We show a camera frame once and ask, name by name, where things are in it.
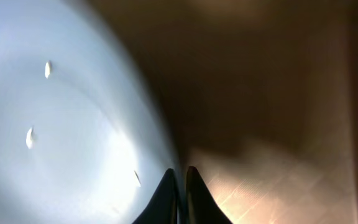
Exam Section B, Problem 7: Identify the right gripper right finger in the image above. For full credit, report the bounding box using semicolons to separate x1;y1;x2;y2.
186;166;232;224

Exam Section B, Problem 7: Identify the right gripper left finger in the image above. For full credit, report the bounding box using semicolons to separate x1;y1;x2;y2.
133;169;178;224

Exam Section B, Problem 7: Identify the brown serving tray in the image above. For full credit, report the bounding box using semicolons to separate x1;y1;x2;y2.
91;1;358;223

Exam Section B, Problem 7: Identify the dark blue plate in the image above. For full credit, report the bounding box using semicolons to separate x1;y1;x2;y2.
0;1;180;223

